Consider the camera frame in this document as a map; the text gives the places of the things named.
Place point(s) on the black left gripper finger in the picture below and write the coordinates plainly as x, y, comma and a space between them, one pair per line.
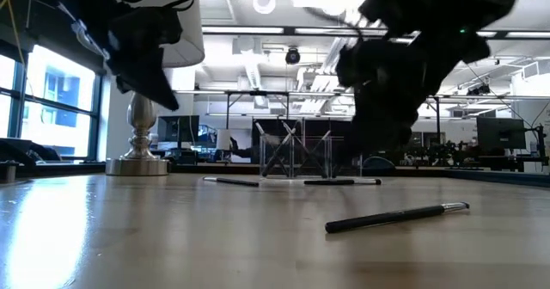
150, 87

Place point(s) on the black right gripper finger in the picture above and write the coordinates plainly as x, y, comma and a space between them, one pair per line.
382, 125

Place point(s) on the black eyeliner pencil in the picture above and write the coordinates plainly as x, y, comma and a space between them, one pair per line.
331, 182

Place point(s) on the clear acrylic brush holder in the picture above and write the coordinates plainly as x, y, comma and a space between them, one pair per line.
292, 170

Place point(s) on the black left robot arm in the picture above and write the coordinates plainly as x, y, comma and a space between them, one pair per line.
77, 5

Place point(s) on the white shade silver table lamp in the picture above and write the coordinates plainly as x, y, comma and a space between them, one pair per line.
139, 121

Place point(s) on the dark blue chair back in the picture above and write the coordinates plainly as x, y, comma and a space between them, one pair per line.
380, 164

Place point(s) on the black computer monitor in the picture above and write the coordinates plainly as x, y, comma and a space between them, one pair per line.
500, 133
178, 127

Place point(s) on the black background robot equipment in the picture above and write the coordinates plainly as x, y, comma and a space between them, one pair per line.
447, 151

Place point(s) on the black hanging camera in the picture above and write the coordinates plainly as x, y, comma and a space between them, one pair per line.
479, 90

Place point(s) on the black aluminium table frame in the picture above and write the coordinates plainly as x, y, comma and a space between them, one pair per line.
215, 168

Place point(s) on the black metal rig frame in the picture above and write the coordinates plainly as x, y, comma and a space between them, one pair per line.
258, 93

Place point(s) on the black dome camera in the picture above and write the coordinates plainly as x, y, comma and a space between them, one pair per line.
293, 56

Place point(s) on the grey metal post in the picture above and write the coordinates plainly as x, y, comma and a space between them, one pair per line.
9, 173

